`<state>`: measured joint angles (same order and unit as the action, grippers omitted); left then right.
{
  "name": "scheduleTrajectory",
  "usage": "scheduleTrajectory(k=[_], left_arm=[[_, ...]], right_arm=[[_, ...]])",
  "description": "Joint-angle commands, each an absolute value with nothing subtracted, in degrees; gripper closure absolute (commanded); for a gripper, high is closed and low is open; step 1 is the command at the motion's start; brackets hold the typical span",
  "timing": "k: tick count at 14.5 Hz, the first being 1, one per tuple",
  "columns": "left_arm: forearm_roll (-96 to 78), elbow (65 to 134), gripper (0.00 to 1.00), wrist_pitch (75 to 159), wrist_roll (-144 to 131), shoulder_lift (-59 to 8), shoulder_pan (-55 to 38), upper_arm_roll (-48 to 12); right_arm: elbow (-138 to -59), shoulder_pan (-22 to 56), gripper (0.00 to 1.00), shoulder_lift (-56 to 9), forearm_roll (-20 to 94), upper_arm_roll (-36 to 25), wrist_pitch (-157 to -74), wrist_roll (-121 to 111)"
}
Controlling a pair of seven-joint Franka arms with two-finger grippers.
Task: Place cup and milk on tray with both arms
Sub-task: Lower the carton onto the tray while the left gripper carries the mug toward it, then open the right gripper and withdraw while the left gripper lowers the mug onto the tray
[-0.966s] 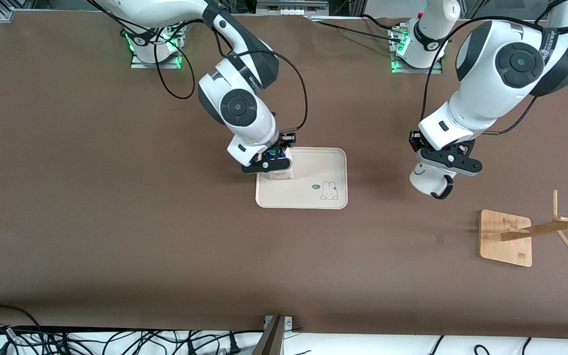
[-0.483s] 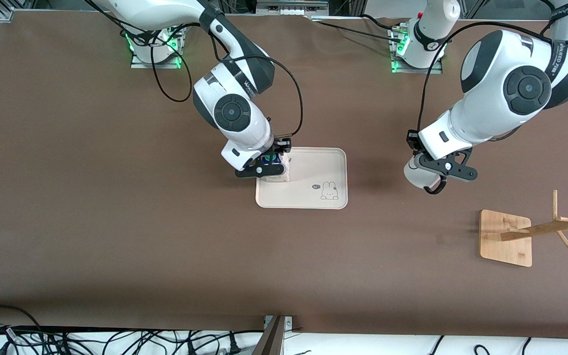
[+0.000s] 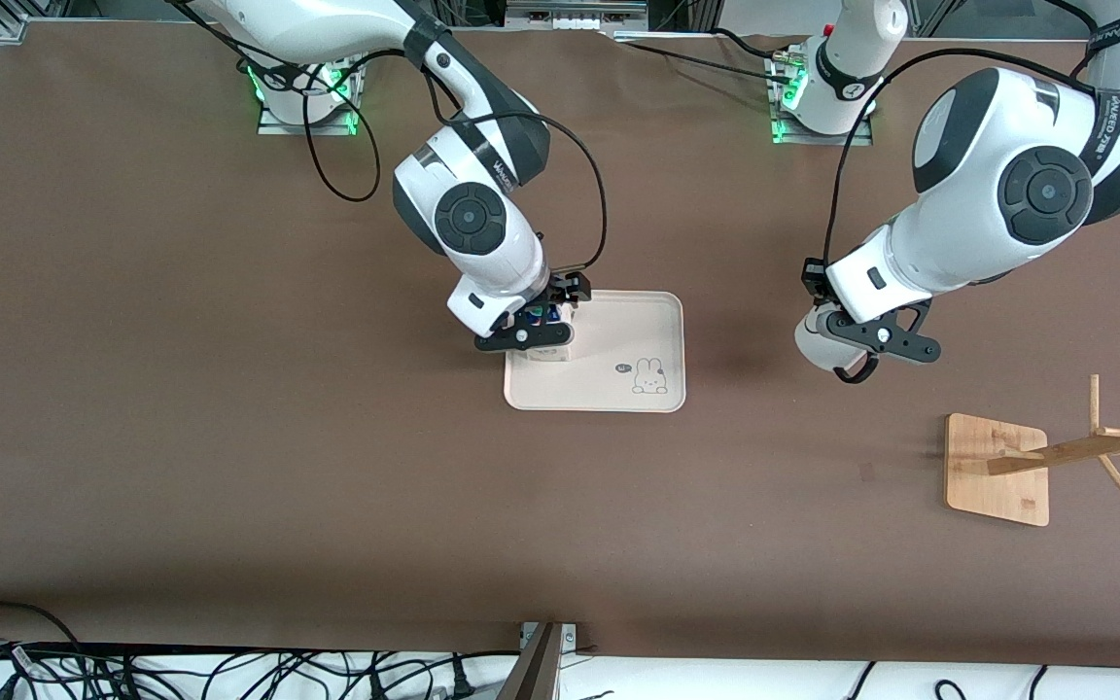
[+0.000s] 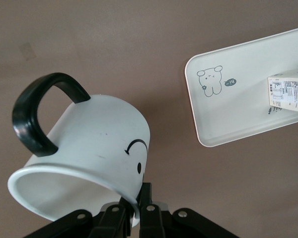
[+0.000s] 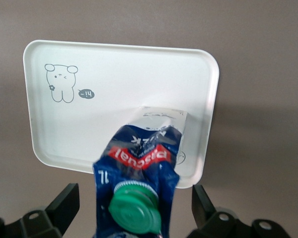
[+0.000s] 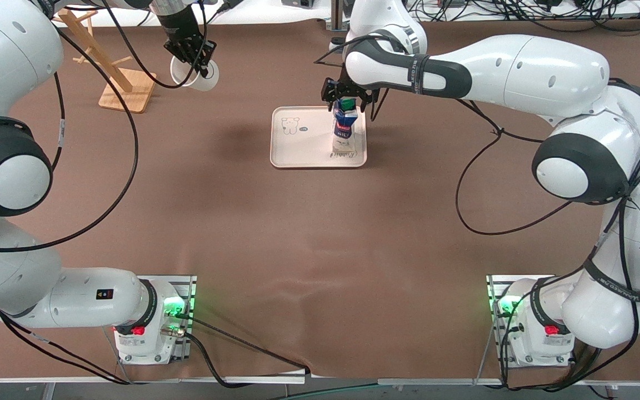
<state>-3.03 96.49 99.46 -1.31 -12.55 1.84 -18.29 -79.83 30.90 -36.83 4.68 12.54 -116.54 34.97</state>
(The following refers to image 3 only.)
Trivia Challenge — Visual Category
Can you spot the cream rabbit print tray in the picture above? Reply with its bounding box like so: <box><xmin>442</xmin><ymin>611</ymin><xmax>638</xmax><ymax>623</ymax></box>
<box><xmin>504</xmin><ymin>289</ymin><xmax>687</xmax><ymax>414</ymax></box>

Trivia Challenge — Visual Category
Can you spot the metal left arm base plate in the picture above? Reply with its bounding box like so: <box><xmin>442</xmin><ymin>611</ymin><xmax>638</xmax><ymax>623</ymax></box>
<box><xmin>767</xmin><ymin>49</ymin><xmax>875</xmax><ymax>147</ymax></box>

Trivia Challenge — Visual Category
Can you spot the wooden mug tree stand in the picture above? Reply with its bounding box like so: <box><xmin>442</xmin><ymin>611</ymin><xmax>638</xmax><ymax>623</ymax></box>
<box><xmin>945</xmin><ymin>374</ymin><xmax>1120</xmax><ymax>528</ymax></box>

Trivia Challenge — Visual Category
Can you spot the blue white milk carton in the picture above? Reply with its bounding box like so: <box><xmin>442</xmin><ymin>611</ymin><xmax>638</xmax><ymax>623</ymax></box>
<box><xmin>521</xmin><ymin>303</ymin><xmax>577</xmax><ymax>364</ymax></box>

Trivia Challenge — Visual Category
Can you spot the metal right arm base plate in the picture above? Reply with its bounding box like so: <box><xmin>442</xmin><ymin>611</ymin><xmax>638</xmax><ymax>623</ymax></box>
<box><xmin>257</xmin><ymin>63</ymin><xmax>361</xmax><ymax>136</ymax></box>

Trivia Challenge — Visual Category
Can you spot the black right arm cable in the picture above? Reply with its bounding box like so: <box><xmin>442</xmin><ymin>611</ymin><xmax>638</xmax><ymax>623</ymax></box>
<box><xmin>169</xmin><ymin>0</ymin><xmax>611</xmax><ymax>278</ymax></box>

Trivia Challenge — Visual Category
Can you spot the aluminium profile post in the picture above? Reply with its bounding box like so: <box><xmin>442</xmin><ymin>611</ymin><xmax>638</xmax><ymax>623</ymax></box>
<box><xmin>518</xmin><ymin>620</ymin><xmax>580</xmax><ymax>700</ymax></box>

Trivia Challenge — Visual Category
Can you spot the brown table cover sheet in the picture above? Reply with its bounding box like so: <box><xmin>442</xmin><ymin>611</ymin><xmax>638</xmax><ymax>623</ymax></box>
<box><xmin>0</xmin><ymin>19</ymin><xmax>1120</xmax><ymax>672</ymax></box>

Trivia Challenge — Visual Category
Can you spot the white smiley mug black handle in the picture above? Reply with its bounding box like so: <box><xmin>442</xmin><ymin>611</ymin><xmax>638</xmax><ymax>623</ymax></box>
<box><xmin>794</xmin><ymin>301</ymin><xmax>880</xmax><ymax>386</ymax></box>

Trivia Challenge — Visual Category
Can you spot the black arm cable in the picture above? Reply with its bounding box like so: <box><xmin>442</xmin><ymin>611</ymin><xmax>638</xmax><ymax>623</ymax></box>
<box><xmin>169</xmin><ymin>0</ymin><xmax>611</xmax><ymax>278</ymax></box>
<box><xmin>821</xmin><ymin>46</ymin><xmax>1105</xmax><ymax>268</ymax></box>

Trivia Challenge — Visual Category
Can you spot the white ledge panel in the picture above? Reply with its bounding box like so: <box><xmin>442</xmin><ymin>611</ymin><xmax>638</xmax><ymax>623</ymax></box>
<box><xmin>0</xmin><ymin>649</ymin><xmax>1120</xmax><ymax>700</ymax></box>

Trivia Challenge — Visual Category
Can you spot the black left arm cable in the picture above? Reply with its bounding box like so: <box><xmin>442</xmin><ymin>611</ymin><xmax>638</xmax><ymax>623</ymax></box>
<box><xmin>821</xmin><ymin>46</ymin><xmax>1105</xmax><ymax>268</ymax></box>

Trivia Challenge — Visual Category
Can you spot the grey equipment box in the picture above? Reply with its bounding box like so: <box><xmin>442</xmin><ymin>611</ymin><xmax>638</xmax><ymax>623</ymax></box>
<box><xmin>505</xmin><ymin>0</ymin><xmax>650</xmax><ymax>32</ymax></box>

